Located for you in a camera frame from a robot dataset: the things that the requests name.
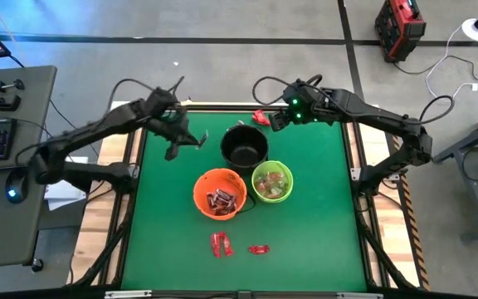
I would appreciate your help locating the yellow black hazard tape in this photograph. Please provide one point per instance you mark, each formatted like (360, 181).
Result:
(414, 232)

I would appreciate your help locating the small brown Hershey's bar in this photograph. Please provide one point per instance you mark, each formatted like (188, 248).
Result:
(227, 207)

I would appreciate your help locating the black halloween bucket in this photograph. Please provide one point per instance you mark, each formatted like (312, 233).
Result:
(243, 153)

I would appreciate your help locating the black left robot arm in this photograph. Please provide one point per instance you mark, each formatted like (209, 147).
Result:
(98, 128)

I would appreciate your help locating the black table frame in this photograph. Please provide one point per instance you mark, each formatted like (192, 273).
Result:
(189, 295)

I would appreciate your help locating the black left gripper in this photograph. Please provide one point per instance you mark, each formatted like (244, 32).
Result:
(172, 128)

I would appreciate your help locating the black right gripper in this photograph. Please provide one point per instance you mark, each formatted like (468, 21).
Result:
(301, 104)

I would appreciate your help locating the large brown Hershey's bar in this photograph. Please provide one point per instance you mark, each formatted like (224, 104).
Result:
(224, 194)

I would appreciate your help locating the white paper sheet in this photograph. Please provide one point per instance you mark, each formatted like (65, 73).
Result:
(62, 195)

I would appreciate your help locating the black round knob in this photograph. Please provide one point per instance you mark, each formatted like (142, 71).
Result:
(37, 265)

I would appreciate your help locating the green ghost face bucket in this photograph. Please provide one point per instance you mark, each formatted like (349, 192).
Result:
(272, 163)

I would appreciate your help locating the gray metal table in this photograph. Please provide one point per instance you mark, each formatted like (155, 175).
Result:
(477, 195)

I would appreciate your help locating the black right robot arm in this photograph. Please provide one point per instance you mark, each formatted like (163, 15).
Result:
(372, 114)

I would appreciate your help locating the orange plastic bucket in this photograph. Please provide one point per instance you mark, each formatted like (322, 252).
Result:
(206, 182)

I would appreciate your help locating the black computer mouse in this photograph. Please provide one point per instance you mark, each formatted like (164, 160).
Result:
(15, 187)

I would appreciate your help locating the orange gummy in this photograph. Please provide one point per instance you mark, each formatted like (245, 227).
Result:
(280, 176)

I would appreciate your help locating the red print clear candy wrapper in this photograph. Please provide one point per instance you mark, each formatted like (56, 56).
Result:
(261, 187)

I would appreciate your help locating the red KitKat wrapper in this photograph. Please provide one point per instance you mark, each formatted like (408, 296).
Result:
(215, 245)
(227, 248)
(259, 249)
(261, 118)

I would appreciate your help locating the silver brown Hershey's bar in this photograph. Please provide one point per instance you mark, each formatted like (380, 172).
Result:
(211, 200)

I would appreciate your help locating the silver metal bracket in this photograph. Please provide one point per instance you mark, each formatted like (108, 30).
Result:
(359, 296)
(127, 294)

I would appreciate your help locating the red and black toolbox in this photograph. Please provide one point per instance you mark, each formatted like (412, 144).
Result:
(401, 29)

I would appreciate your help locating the wooden base board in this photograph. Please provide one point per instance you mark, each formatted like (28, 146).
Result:
(94, 236)

